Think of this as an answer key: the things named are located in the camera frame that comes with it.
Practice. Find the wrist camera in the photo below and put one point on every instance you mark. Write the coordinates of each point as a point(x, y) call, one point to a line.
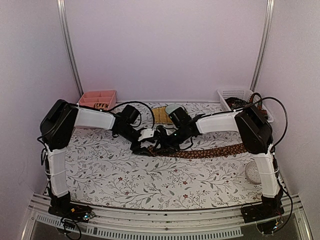
point(162, 131)
point(146, 133)

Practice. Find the aluminium front rail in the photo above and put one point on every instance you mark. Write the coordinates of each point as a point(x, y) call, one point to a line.
point(109, 223)

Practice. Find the white plastic basket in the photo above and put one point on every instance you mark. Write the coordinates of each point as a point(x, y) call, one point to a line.
point(242, 94)

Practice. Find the bamboo mat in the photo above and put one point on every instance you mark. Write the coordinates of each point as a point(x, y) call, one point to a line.
point(160, 115)

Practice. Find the patterned glass bowl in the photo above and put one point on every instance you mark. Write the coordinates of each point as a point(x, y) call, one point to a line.
point(252, 173)

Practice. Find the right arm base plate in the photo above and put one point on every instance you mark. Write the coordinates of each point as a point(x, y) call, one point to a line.
point(266, 209)

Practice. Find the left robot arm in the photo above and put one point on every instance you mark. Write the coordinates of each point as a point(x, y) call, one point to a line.
point(56, 130)

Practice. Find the aluminium left corner post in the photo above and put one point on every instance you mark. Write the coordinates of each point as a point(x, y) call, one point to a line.
point(62, 13)

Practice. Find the light green ceramic bowl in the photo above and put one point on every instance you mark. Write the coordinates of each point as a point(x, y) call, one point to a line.
point(172, 107)

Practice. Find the aluminium corner post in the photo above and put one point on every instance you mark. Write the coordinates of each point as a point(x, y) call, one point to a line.
point(62, 13)
point(270, 4)

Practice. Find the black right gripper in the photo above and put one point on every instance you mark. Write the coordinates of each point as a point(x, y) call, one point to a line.
point(166, 144)

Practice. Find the rolled black patterned tie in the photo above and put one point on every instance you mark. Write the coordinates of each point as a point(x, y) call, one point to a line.
point(101, 106)

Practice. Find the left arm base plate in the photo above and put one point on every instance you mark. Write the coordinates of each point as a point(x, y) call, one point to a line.
point(75, 212)

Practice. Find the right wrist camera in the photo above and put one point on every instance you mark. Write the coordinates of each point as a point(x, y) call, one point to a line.
point(162, 131)

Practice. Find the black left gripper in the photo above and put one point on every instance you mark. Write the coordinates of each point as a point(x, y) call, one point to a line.
point(139, 150)

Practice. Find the brown floral tie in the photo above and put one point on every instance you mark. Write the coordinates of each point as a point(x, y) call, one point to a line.
point(223, 151)

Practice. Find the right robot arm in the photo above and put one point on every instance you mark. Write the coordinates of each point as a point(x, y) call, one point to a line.
point(256, 136)

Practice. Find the aluminium right corner post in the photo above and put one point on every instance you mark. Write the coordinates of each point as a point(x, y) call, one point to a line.
point(270, 4)

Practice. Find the pink divided organizer tray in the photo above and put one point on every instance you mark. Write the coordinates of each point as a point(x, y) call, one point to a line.
point(101, 96)

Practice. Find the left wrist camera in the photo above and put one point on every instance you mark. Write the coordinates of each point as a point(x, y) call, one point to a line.
point(146, 133)

